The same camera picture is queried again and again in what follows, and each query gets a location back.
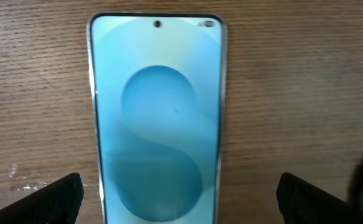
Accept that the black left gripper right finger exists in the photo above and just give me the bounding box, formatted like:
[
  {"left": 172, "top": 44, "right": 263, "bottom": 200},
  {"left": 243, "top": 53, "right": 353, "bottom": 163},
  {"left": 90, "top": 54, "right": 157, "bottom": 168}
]
[{"left": 276, "top": 172, "right": 363, "bottom": 224}]

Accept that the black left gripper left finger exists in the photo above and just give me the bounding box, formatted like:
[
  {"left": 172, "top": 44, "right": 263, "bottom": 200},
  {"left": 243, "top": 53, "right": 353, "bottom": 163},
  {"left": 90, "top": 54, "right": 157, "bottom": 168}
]
[{"left": 0, "top": 172, "right": 84, "bottom": 224}]

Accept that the blue Samsung Galaxy smartphone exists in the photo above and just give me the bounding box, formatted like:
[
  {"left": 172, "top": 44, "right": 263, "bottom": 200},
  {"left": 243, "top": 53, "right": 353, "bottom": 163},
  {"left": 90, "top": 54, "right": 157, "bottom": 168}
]
[{"left": 86, "top": 12, "right": 227, "bottom": 224}]

